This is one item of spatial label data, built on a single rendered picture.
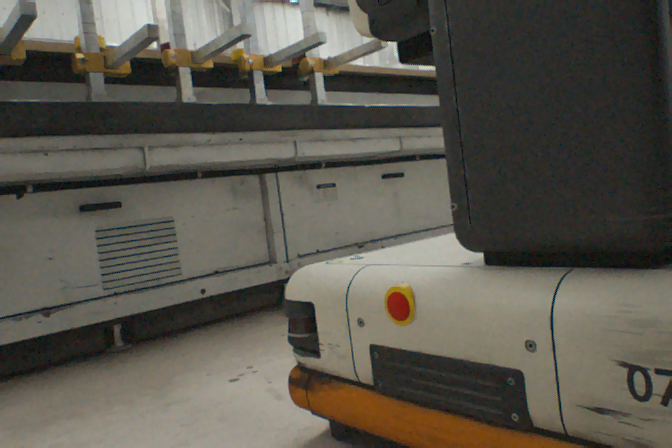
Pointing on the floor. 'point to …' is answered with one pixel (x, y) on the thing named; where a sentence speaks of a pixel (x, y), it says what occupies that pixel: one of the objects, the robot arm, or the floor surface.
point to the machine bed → (192, 220)
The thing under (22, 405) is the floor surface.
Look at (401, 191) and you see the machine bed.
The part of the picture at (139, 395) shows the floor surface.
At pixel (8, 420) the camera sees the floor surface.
